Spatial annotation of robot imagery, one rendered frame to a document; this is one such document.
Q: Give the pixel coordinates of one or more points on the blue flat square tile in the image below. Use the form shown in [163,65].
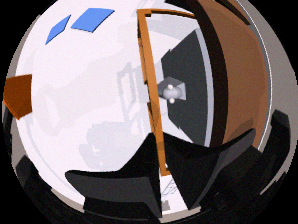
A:
[91,19]
[56,30]

